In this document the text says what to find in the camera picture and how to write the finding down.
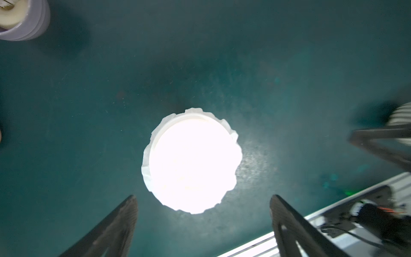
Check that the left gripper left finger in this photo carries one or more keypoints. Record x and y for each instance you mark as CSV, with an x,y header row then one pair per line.
x,y
112,237

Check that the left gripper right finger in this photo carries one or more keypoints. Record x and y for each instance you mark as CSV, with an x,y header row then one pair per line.
x,y
293,230

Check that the white plastic cup lid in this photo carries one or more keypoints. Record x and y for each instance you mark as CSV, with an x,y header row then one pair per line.
x,y
190,162

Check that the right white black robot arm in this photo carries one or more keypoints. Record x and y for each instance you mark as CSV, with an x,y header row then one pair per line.
x,y
380,143

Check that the grey bowl with food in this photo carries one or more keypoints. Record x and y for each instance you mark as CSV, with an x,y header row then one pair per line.
x,y
24,20

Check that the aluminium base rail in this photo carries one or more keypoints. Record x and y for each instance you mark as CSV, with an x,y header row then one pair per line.
x,y
266,246

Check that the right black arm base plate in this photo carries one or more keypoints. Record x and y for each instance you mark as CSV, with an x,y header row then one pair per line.
x,y
372,219

